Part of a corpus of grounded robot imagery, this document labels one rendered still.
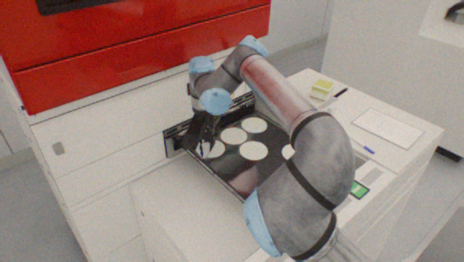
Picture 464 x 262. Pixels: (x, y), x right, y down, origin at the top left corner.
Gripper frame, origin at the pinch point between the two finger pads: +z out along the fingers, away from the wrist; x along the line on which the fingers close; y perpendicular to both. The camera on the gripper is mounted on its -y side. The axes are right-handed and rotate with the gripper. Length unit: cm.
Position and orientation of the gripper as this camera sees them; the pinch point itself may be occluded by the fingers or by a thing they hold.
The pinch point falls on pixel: (202, 157)
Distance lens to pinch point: 111.7
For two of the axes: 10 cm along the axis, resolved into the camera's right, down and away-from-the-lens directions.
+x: -9.2, -2.4, 3.0
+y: 3.8, -5.6, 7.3
